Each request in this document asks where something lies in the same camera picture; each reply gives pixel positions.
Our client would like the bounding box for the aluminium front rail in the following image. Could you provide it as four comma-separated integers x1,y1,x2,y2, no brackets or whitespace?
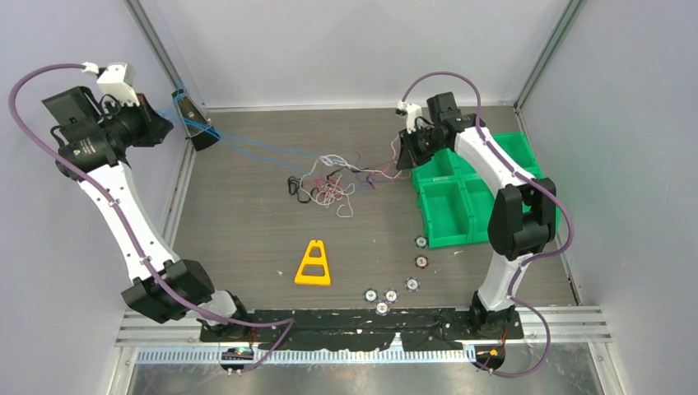
116,306,612,366

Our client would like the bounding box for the blue poker chip right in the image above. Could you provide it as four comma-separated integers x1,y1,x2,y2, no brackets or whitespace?
404,277,421,292

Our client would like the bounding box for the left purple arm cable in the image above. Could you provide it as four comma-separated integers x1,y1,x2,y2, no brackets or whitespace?
8,63,295,374

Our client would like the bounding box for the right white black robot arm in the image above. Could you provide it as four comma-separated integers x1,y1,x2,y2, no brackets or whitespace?
396,92,557,338

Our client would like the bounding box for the black corner-mounted lamp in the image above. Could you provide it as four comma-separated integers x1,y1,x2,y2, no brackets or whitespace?
172,88,221,151

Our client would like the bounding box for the blue poker chip bottom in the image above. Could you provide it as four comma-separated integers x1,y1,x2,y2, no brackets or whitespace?
375,301,390,316

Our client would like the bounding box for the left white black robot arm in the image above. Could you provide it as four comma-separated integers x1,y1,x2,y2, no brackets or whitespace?
42,86,253,341

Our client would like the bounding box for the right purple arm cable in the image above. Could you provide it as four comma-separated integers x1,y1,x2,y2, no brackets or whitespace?
402,71,576,379

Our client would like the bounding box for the yellow triangular plastic piece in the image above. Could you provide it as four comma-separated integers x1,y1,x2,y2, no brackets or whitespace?
294,239,332,286

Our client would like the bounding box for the black ribbon cable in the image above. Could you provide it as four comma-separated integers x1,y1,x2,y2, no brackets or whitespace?
286,175,314,205

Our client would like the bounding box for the blue poker chip middle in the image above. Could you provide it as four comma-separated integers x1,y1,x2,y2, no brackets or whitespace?
384,289,399,304

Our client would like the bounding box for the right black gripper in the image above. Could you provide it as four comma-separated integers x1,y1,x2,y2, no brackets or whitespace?
397,124,446,171

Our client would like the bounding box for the green six-compartment bin tray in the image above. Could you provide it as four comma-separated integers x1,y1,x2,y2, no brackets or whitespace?
406,132,561,250

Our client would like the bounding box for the brown poker chip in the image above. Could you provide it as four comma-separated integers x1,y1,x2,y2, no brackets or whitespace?
414,255,429,269

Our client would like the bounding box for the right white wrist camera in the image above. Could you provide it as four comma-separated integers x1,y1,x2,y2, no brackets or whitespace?
395,101,422,134

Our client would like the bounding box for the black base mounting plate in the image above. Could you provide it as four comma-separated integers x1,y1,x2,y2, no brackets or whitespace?
200,308,523,351

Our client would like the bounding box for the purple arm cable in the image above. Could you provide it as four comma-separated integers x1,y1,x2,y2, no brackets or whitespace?
8,63,295,374
402,71,576,379

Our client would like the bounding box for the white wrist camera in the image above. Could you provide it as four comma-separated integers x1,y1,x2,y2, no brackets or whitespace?
82,62,141,107
395,101,422,134

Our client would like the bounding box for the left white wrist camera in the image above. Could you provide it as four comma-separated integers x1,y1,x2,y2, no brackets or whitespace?
82,62,141,107

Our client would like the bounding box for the white wire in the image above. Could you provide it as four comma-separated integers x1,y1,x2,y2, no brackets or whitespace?
302,136,407,219

